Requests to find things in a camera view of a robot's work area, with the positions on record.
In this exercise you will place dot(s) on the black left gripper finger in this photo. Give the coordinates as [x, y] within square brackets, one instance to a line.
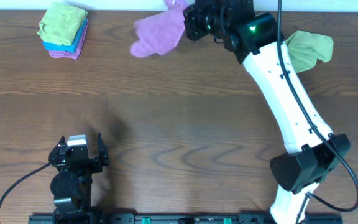
[102, 151]
[61, 141]

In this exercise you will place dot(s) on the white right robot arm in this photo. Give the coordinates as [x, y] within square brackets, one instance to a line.
[312, 149]

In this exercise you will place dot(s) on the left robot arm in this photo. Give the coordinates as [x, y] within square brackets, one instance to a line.
[71, 187]

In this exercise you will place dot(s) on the crumpled green cloth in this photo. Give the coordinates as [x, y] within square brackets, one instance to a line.
[306, 48]

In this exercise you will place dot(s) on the folded green cloth on stack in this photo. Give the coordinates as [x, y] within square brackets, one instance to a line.
[60, 23]

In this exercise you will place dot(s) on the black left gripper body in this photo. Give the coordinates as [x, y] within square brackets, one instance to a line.
[96, 162]

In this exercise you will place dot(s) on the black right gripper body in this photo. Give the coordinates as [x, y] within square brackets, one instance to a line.
[192, 23]

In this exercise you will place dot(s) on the purple microfiber cloth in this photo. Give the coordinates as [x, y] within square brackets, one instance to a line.
[160, 33]

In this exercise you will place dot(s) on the folded purple cloth under stack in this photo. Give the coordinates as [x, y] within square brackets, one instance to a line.
[73, 55]

